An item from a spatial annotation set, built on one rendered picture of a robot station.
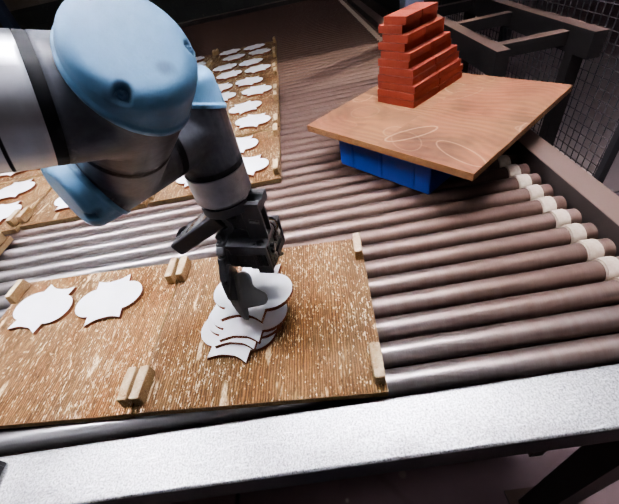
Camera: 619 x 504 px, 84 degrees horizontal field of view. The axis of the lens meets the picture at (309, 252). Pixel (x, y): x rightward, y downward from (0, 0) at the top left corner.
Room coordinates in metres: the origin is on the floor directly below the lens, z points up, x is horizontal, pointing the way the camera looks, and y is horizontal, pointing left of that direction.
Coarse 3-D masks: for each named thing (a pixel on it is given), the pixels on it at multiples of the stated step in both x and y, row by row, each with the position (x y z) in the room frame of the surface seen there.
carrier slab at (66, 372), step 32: (32, 288) 0.65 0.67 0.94; (64, 288) 0.62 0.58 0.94; (96, 288) 0.60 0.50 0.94; (160, 288) 0.55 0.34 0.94; (0, 320) 0.56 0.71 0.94; (64, 320) 0.52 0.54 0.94; (128, 320) 0.48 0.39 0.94; (160, 320) 0.46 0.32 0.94; (0, 352) 0.47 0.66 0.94; (32, 352) 0.45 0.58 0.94; (64, 352) 0.43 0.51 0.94; (96, 352) 0.41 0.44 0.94; (128, 352) 0.40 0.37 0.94; (0, 384) 0.39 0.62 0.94; (32, 384) 0.38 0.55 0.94; (64, 384) 0.36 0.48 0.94; (96, 384) 0.34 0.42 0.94; (0, 416) 0.32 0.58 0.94; (32, 416) 0.31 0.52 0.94; (64, 416) 0.30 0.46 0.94; (96, 416) 0.28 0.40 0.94; (128, 416) 0.28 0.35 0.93
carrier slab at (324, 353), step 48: (192, 288) 0.52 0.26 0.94; (336, 288) 0.43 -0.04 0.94; (192, 336) 0.40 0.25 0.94; (288, 336) 0.35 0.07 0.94; (336, 336) 0.33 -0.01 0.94; (192, 384) 0.30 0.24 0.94; (240, 384) 0.28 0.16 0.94; (288, 384) 0.26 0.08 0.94; (336, 384) 0.25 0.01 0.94; (384, 384) 0.23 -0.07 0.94
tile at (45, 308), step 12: (48, 288) 0.63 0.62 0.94; (72, 288) 0.61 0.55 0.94; (24, 300) 0.60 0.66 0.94; (36, 300) 0.59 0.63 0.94; (48, 300) 0.58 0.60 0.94; (60, 300) 0.57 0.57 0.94; (72, 300) 0.57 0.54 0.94; (24, 312) 0.56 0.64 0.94; (36, 312) 0.55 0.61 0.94; (48, 312) 0.54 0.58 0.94; (60, 312) 0.54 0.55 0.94; (12, 324) 0.53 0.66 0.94; (24, 324) 0.52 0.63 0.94; (36, 324) 0.52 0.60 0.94; (48, 324) 0.51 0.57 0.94
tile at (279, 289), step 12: (252, 276) 0.44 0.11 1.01; (264, 276) 0.43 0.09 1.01; (276, 276) 0.43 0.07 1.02; (216, 288) 0.43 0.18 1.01; (264, 288) 0.40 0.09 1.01; (276, 288) 0.40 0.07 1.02; (288, 288) 0.39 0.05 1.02; (216, 300) 0.41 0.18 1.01; (228, 300) 0.40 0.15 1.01; (276, 300) 0.37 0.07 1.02; (288, 300) 0.37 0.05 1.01; (228, 312) 0.37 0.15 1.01; (252, 312) 0.36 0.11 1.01; (264, 312) 0.35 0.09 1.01
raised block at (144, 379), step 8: (144, 368) 0.34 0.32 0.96; (152, 368) 0.34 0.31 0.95; (144, 376) 0.32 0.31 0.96; (152, 376) 0.33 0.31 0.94; (136, 384) 0.31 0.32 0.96; (144, 384) 0.31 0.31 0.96; (136, 392) 0.29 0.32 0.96; (144, 392) 0.30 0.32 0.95; (136, 400) 0.29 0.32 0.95; (144, 400) 0.29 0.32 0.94
